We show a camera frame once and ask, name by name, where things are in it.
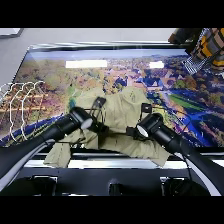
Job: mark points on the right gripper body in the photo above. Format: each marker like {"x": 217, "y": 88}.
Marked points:
{"x": 132, "y": 132}

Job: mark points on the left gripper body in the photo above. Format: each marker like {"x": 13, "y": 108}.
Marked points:
{"x": 99, "y": 128}

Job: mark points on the khaki garment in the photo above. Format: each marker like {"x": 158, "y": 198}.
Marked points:
{"x": 120, "y": 110}

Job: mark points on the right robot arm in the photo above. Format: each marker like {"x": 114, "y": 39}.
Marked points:
{"x": 173, "y": 140}

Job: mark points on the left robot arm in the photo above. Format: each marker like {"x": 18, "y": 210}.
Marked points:
{"x": 50, "y": 133}

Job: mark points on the white clothes hanger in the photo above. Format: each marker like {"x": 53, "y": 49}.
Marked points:
{"x": 12, "y": 110}
{"x": 23, "y": 110}

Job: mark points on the black garment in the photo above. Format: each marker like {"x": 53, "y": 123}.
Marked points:
{"x": 182, "y": 35}

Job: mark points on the checked shirt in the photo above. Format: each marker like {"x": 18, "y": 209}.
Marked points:
{"x": 207, "y": 50}

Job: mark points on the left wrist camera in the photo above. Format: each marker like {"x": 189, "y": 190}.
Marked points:
{"x": 101, "y": 101}

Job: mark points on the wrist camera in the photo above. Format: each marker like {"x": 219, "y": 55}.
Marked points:
{"x": 101, "y": 101}
{"x": 146, "y": 108}

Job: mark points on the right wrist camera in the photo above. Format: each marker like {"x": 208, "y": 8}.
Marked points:
{"x": 146, "y": 108}

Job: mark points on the silver frame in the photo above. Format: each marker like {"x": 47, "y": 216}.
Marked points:
{"x": 133, "y": 163}

